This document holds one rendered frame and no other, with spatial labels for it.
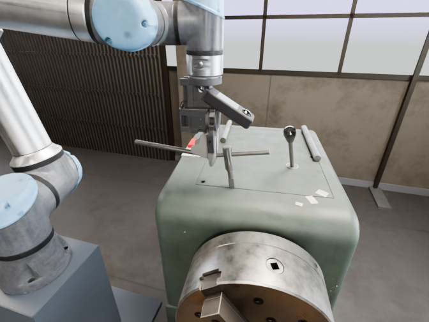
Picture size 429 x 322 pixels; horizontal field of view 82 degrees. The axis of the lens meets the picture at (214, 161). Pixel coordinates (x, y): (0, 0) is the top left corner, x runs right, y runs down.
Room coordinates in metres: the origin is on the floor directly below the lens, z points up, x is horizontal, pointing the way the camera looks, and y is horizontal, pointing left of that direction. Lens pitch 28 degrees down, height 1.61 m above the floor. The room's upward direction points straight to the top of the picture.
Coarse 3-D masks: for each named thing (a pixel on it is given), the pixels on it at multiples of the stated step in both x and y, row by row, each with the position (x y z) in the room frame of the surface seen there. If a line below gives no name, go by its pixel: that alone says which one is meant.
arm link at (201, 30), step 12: (192, 0) 0.51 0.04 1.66; (204, 0) 0.51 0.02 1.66; (216, 0) 0.52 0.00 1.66; (180, 12) 0.51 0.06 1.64; (192, 12) 0.51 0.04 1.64; (204, 12) 0.51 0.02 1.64; (216, 12) 0.51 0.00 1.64; (180, 24) 0.51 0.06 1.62; (192, 24) 0.51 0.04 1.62; (204, 24) 0.51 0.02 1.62; (216, 24) 0.51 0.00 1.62; (180, 36) 0.51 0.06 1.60; (192, 36) 0.51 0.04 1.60; (204, 36) 0.51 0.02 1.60; (216, 36) 0.52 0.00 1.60; (192, 48) 0.51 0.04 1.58; (204, 48) 0.51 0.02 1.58; (216, 48) 0.52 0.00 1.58
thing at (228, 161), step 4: (224, 148) 0.53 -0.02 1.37; (228, 148) 0.52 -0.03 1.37; (224, 152) 0.53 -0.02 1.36; (228, 152) 0.52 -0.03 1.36; (224, 156) 0.53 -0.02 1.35; (228, 156) 0.52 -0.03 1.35; (224, 160) 0.53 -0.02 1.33; (228, 160) 0.52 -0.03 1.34; (232, 160) 0.53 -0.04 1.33; (228, 164) 0.52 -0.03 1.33; (232, 164) 0.53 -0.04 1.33; (228, 168) 0.52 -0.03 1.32; (232, 168) 0.53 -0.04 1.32; (228, 172) 0.53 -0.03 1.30; (232, 172) 0.53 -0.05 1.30; (228, 176) 0.53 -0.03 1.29; (232, 176) 0.53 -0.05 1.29; (232, 180) 0.52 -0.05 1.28; (232, 184) 0.52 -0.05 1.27
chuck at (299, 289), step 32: (224, 256) 0.34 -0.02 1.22; (256, 256) 0.33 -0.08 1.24; (288, 256) 0.33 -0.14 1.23; (192, 288) 0.30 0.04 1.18; (224, 288) 0.28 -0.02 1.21; (256, 288) 0.27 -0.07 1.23; (288, 288) 0.27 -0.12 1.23; (320, 288) 0.30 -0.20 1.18; (192, 320) 0.29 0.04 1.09; (256, 320) 0.27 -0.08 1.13; (288, 320) 0.26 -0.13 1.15; (320, 320) 0.25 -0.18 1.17
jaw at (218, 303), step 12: (216, 276) 0.30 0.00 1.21; (204, 288) 0.29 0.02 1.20; (216, 288) 0.28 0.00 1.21; (204, 300) 0.27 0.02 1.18; (216, 300) 0.26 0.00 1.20; (228, 300) 0.27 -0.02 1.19; (204, 312) 0.25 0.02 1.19; (216, 312) 0.24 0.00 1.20; (228, 312) 0.25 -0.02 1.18; (240, 312) 0.27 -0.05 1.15
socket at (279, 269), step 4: (268, 260) 0.32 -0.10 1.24; (272, 260) 0.32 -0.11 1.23; (276, 260) 0.32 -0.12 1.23; (268, 264) 0.31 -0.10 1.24; (272, 264) 0.31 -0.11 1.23; (276, 264) 0.31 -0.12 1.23; (280, 264) 0.31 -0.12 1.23; (268, 268) 0.30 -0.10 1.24; (272, 268) 0.32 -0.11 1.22; (276, 268) 0.31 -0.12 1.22; (280, 268) 0.30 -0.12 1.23; (276, 272) 0.29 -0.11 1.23; (280, 272) 0.30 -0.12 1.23
